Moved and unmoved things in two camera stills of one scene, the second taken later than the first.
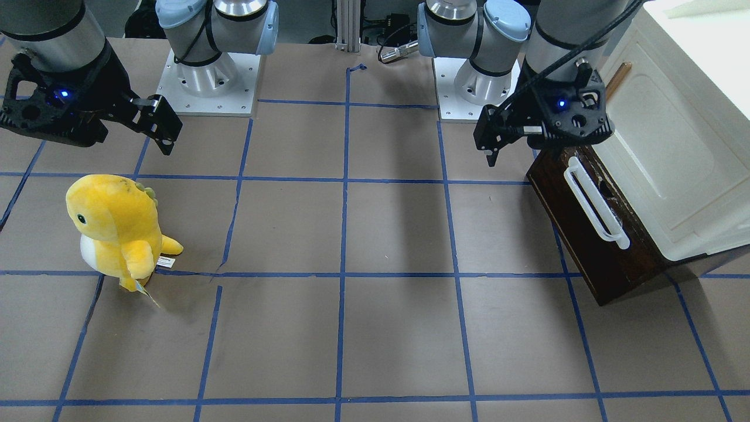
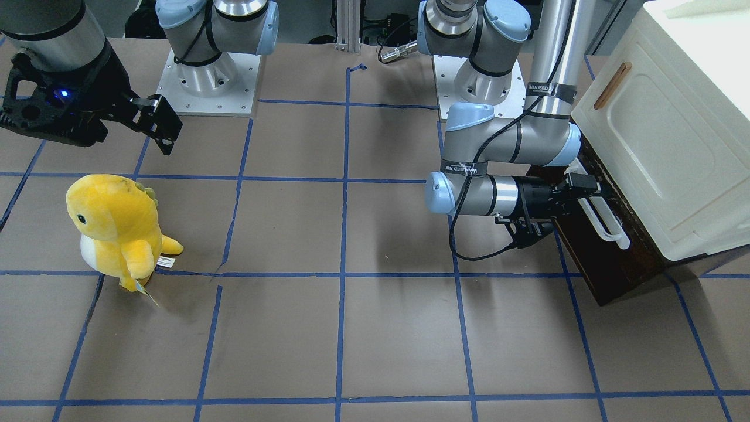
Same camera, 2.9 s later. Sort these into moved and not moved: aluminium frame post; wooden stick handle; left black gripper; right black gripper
Moved: left black gripper
Not moved: wooden stick handle; aluminium frame post; right black gripper
